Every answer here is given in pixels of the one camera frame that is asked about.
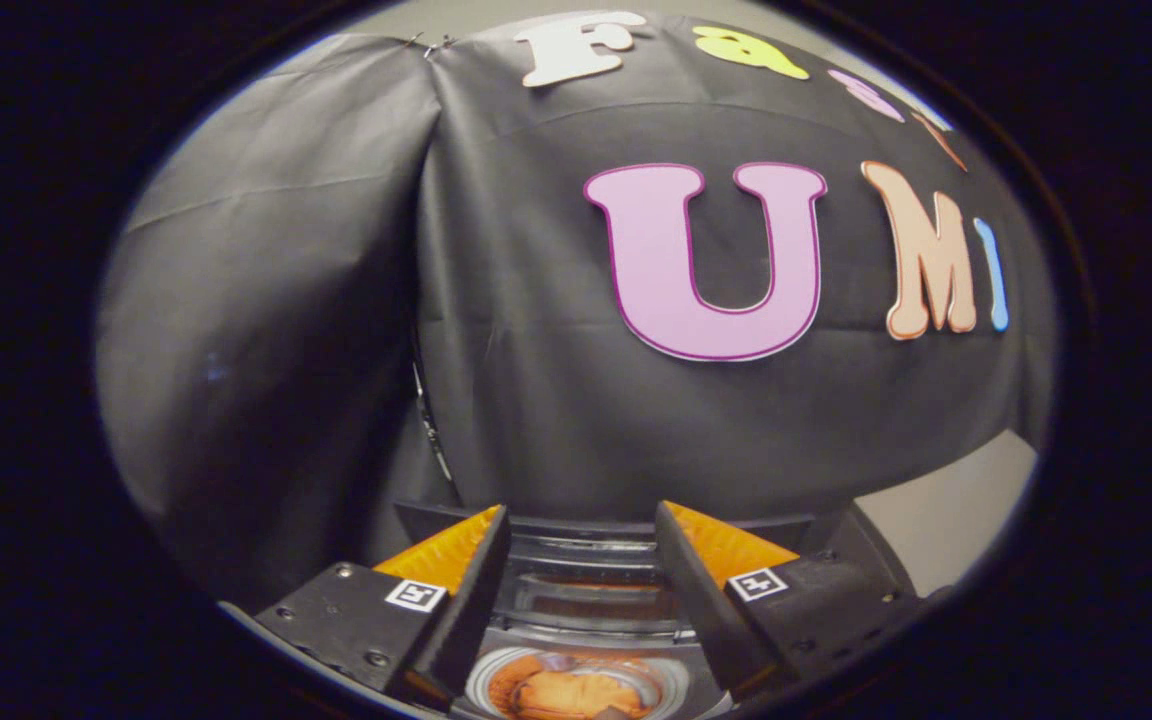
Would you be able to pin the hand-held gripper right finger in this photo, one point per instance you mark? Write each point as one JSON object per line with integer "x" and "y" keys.
{"x": 701, "y": 600}

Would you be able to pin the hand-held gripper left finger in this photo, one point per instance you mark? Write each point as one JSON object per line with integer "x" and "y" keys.
{"x": 466, "y": 600}

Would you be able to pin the orange polo shirt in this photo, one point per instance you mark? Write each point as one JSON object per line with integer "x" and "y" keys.
{"x": 576, "y": 695}

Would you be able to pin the black backdrop cloth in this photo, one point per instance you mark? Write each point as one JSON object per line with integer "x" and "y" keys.
{"x": 286, "y": 300}

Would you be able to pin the metal clip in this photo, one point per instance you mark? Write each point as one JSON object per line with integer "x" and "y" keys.
{"x": 428, "y": 44}

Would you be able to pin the beige cabinet with dark frame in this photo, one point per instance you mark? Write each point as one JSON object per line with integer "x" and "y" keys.
{"x": 946, "y": 510}

